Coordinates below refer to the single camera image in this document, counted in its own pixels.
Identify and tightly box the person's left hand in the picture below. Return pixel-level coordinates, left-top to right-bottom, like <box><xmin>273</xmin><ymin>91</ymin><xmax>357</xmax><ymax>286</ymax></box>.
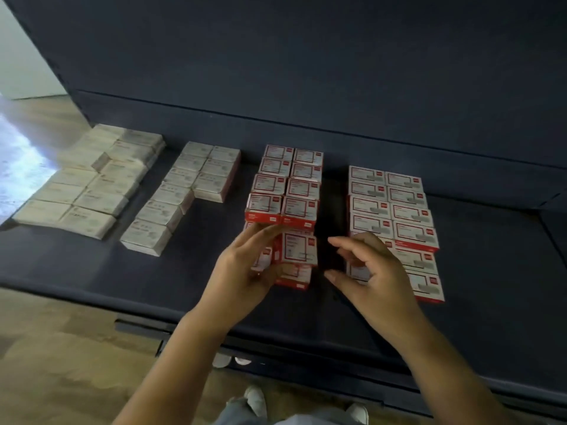
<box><xmin>198</xmin><ymin>224</ymin><xmax>285</xmax><ymax>328</ymax></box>

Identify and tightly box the person's right hand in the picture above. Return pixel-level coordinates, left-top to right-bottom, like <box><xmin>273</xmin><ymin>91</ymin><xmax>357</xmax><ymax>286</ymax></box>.
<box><xmin>323</xmin><ymin>233</ymin><xmax>425</xmax><ymax>346</ymax></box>

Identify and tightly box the small red white box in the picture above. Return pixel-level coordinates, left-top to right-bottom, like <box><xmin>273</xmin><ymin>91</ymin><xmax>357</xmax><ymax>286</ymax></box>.
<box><xmin>287</xmin><ymin>178</ymin><xmax>322</xmax><ymax>198</ymax></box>
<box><xmin>348</xmin><ymin>166</ymin><xmax>386</xmax><ymax>183</ymax></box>
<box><xmin>293</xmin><ymin>148</ymin><xmax>324</xmax><ymax>165</ymax></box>
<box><xmin>384</xmin><ymin>172</ymin><xmax>425</xmax><ymax>189</ymax></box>
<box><xmin>406</xmin><ymin>270</ymin><xmax>447</xmax><ymax>305</ymax></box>
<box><xmin>282</xmin><ymin>196</ymin><xmax>320</xmax><ymax>231</ymax></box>
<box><xmin>348</xmin><ymin>180</ymin><xmax>389</xmax><ymax>199</ymax></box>
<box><xmin>245</xmin><ymin>192</ymin><xmax>285</xmax><ymax>225</ymax></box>
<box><xmin>252</xmin><ymin>175</ymin><xmax>289</xmax><ymax>195</ymax></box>
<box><xmin>393</xmin><ymin>222</ymin><xmax>441</xmax><ymax>254</ymax></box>
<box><xmin>350</xmin><ymin>214</ymin><xmax>395</xmax><ymax>240</ymax></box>
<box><xmin>390</xmin><ymin>203</ymin><xmax>435</xmax><ymax>225</ymax></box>
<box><xmin>282</xmin><ymin>233</ymin><xmax>318</xmax><ymax>266</ymax></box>
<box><xmin>291</xmin><ymin>162</ymin><xmax>324</xmax><ymax>181</ymax></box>
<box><xmin>348</xmin><ymin>259</ymin><xmax>373</xmax><ymax>283</ymax></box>
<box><xmin>252</xmin><ymin>246</ymin><xmax>274</xmax><ymax>273</ymax></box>
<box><xmin>349</xmin><ymin>196</ymin><xmax>392</xmax><ymax>217</ymax></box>
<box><xmin>387</xmin><ymin>187</ymin><xmax>430</xmax><ymax>206</ymax></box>
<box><xmin>394</xmin><ymin>249</ymin><xmax>439</xmax><ymax>273</ymax></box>
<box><xmin>259</xmin><ymin>159</ymin><xmax>294</xmax><ymax>178</ymax></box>
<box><xmin>264</xmin><ymin>145</ymin><xmax>295</xmax><ymax>162</ymax></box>
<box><xmin>276</xmin><ymin>263</ymin><xmax>313</xmax><ymax>290</ymax></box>

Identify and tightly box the dark metal shelf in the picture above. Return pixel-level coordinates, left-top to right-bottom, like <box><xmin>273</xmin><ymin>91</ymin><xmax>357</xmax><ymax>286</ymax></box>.
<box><xmin>0</xmin><ymin>0</ymin><xmax>567</xmax><ymax>421</ymax></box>

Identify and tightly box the person's right forearm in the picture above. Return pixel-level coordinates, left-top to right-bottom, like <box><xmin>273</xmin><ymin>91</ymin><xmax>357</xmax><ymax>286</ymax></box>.
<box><xmin>390</xmin><ymin>314</ymin><xmax>519</xmax><ymax>425</ymax></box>

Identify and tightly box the person's left forearm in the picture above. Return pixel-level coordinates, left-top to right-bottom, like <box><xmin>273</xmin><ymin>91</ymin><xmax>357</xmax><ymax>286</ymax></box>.
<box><xmin>113</xmin><ymin>305</ymin><xmax>236</xmax><ymax>425</ymax></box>

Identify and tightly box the person's grey shoe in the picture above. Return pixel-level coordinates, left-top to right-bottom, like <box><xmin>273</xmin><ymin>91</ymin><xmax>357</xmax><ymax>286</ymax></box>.
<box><xmin>243</xmin><ymin>385</ymin><xmax>269</xmax><ymax>420</ymax></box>
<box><xmin>346</xmin><ymin>403</ymin><xmax>370</xmax><ymax>425</ymax></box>

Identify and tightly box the person's grey clothing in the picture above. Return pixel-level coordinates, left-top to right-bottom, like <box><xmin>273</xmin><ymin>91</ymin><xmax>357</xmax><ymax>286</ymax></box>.
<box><xmin>217</xmin><ymin>398</ymin><xmax>356</xmax><ymax>425</ymax></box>

